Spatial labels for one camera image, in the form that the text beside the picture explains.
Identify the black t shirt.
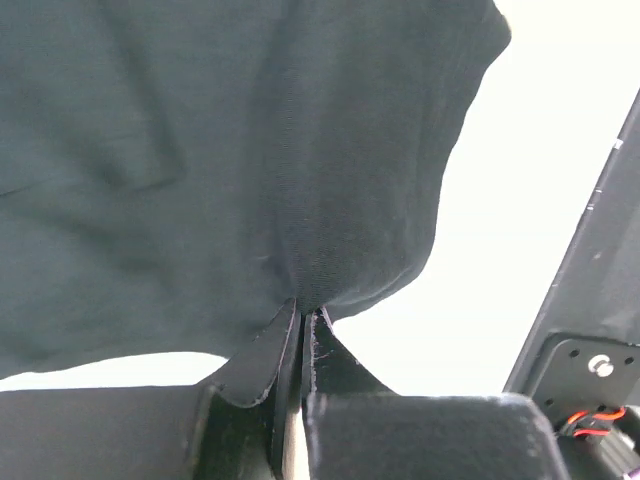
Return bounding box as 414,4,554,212
1,1,511,377

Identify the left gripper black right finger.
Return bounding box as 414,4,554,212
303,310,569,480

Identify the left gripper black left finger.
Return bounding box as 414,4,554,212
1,301,300,480

